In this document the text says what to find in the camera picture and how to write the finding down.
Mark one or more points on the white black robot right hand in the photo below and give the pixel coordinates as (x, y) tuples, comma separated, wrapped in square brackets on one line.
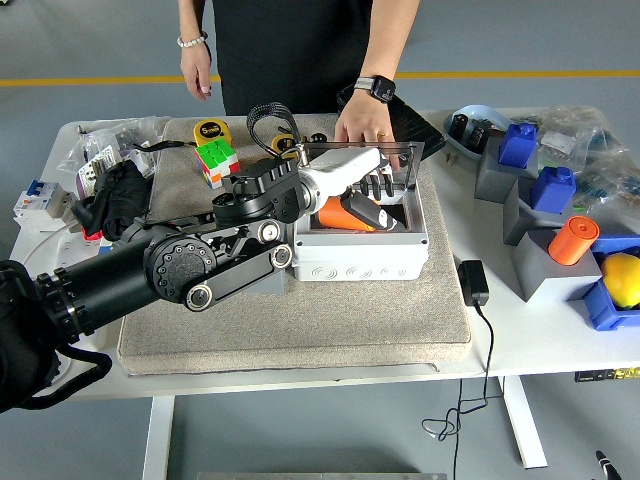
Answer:
[(606, 467)]

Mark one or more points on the person's right hand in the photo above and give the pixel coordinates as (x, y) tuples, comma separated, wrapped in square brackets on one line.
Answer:
[(196, 70)]

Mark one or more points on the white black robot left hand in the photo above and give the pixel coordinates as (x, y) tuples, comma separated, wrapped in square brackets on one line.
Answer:
[(345, 165)]

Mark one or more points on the person's left hand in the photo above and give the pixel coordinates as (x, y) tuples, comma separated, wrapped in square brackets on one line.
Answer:
[(365, 117)]

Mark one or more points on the orange cylinder battery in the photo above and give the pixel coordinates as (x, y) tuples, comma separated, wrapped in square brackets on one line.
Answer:
[(572, 242), (335, 215)]

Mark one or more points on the transparent hinged box lid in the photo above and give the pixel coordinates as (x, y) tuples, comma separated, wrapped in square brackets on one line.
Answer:
[(406, 150)]

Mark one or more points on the light grey junction box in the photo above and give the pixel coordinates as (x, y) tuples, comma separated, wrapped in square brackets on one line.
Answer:
[(360, 255)]

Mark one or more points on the person's left forearm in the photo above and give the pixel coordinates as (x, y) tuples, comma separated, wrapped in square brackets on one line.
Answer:
[(387, 40)]

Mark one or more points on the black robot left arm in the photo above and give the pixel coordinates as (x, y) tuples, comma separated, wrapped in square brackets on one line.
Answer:
[(125, 280)]

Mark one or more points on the person's right forearm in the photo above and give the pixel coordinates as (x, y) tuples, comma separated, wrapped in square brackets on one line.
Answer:
[(192, 17)]

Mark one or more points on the black smart watch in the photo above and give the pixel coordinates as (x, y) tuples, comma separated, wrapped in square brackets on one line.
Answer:
[(382, 89)]

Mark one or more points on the black small knob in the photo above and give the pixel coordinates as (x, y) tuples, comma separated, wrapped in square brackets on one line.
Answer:
[(317, 136)]

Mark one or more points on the black plastic case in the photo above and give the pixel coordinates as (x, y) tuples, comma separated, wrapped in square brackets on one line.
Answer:
[(420, 130)]

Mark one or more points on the yellow tape measure with print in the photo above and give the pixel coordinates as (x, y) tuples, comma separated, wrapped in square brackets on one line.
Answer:
[(210, 131)]

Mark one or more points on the yellow black tape measure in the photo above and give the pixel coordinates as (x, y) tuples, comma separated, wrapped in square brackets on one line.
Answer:
[(281, 144)]

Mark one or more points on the white table leg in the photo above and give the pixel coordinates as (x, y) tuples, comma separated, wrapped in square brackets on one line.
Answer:
[(525, 430), (157, 440)]

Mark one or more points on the black table control panel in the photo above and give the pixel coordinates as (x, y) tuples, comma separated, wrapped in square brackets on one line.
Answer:
[(605, 375)]

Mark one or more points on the colourful puzzle cube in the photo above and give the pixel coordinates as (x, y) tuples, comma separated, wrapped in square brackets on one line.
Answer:
[(215, 162)]

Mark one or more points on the black small component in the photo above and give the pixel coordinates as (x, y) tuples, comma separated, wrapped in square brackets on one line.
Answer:
[(459, 126), (477, 136)]

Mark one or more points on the clear bag of hardware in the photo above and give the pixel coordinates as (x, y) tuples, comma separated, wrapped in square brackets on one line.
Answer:
[(125, 132)]

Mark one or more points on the person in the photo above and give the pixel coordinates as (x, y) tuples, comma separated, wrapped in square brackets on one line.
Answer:
[(290, 50)]

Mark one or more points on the light blue bowl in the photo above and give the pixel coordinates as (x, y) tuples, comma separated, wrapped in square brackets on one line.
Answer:
[(480, 112)]

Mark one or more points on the grey holder block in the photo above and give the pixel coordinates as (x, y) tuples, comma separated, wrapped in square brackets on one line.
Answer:
[(492, 182), (520, 220), (550, 280)]

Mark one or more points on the black folded cloth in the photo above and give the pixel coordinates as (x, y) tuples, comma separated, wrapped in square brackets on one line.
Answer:
[(120, 200)]

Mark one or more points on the blue bottle-shaped block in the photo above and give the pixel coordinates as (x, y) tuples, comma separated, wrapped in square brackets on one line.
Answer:
[(552, 192), (517, 147)]

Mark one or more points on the beige fabric mat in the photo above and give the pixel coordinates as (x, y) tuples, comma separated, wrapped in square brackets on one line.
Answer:
[(325, 320)]

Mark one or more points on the blue plastic bin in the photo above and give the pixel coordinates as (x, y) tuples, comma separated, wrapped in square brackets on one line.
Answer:
[(605, 310)]

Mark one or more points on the black power adapter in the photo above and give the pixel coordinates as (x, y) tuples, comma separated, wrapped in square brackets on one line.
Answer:
[(473, 282)]

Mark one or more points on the yellow lemon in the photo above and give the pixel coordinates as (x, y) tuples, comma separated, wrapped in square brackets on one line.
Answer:
[(622, 280)]

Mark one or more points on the red plastic item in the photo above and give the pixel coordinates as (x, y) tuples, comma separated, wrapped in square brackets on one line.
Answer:
[(92, 234)]

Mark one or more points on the clear bag of parts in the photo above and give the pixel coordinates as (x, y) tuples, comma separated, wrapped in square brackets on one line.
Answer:
[(565, 135), (612, 180)]

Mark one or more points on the white blue circuit breaker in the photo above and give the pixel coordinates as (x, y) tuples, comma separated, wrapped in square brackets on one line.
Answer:
[(37, 197)]

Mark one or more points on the white power strip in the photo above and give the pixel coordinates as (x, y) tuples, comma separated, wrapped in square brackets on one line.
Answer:
[(75, 250)]

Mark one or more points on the white purple packaged switch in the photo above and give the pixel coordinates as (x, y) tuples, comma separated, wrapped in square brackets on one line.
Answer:
[(95, 167)]

